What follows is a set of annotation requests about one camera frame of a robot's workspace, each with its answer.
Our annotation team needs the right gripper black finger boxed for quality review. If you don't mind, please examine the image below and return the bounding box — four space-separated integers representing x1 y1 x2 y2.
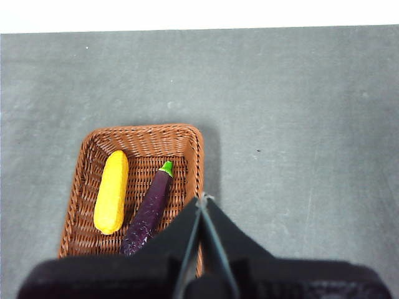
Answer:
203 196 392 299

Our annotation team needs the purple eggplant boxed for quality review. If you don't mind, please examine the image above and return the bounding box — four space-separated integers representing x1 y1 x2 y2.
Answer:
120 161 175 257

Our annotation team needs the brown wicker basket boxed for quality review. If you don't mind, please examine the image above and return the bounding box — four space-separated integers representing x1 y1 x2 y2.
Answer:
58 123 205 278

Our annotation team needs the yellow corn cob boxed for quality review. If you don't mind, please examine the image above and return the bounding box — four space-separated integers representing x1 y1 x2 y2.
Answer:
93 150 129 235

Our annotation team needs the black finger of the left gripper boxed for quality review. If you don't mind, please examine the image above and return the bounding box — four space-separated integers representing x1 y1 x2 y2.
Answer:
18 196 203 299

